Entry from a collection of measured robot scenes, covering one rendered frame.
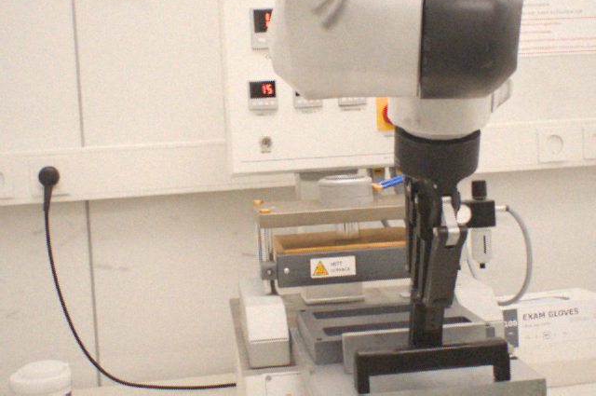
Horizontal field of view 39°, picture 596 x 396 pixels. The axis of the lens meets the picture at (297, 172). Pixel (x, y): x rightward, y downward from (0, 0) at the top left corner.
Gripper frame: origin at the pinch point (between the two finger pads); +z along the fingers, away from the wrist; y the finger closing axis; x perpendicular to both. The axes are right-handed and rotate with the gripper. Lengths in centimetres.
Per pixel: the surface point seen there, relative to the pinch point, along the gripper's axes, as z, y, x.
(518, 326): 42, -59, 36
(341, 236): 11.3, -40.4, -0.8
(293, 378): 18.4, -17.6, -10.9
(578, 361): 43, -48, 43
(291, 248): 9.6, -34.7, -8.8
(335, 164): 7, -57, 1
